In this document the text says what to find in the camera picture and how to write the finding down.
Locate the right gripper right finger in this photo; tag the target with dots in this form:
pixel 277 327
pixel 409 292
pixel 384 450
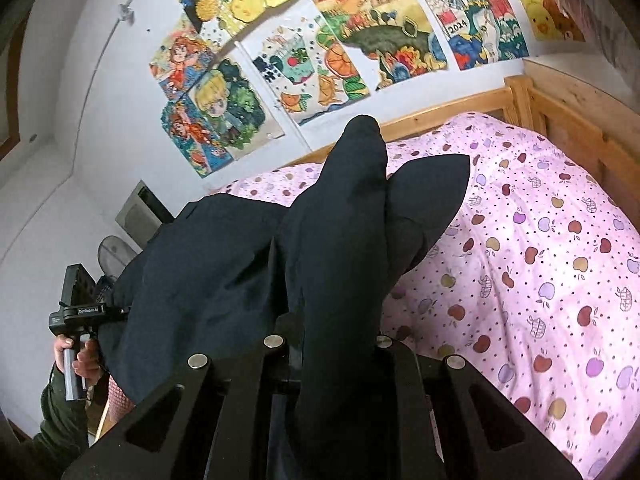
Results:
pixel 454 424

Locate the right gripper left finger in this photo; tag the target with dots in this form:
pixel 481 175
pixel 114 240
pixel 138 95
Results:
pixel 210 420

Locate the black large garment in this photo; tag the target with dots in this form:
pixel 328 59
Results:
pixel 229 271

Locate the dark green sleeve forearm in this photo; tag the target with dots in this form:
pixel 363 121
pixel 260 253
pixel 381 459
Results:
pixel 62 438

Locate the person left hand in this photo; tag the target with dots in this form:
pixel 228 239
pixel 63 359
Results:
pixel 87 362

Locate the grey electric fan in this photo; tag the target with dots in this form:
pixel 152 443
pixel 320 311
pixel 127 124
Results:
pixel 114 254

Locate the red white checkered quilt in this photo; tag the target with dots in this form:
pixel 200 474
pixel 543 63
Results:
pixel 119 405

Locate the pink apple print quilt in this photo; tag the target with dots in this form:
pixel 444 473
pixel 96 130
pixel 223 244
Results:
pixel 536 282

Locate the diving girl drawing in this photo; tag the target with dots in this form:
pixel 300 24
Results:
pixel 196 140

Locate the blond boy drawing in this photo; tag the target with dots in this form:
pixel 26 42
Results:
pixel 233 110

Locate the orange hair girl drawing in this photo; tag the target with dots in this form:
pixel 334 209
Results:
pixel 181 60

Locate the fruit drinks drawing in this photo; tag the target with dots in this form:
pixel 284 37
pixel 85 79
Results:
pixel 304 64

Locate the sun and moon drawing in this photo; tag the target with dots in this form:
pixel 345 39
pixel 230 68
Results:
pixel 219 22

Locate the orange green landscape drawing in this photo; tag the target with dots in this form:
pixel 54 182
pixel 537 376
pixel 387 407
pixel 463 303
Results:
pixel 395 34

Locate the yellow bear drawing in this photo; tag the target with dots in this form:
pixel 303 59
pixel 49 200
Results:
pixel 549 22

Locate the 2024 dragon drawing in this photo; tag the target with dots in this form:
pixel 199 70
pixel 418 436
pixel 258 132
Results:
pixel 480 32

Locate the grey wall cabinet door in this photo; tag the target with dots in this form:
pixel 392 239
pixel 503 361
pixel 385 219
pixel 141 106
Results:
pixel 142 215

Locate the wooden bed frame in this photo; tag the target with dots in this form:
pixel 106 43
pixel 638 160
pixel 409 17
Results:
pixel 599 132

